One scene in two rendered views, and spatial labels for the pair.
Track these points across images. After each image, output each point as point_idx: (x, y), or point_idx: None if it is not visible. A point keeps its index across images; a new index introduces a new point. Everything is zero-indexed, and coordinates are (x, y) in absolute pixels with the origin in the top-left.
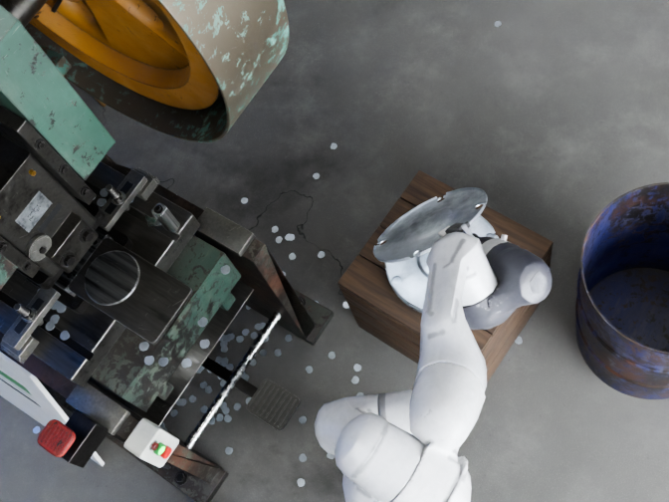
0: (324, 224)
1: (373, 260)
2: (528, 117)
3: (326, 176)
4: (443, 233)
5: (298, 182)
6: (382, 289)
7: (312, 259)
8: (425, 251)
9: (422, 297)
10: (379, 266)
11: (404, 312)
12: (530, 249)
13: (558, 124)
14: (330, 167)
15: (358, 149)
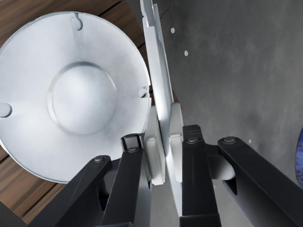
0: (138, 16)
1: (111, 11)
2: (158, 197)
3: (169, 37)
4: (181, 116)
5: (172, 14)
6: (69, 1)
7: None
8: (153, 44)
9: (35, 46)
10: (101, 15)
11: (22, 12)
12: None
13: None
14: (174, 43)
15: (178, 69)
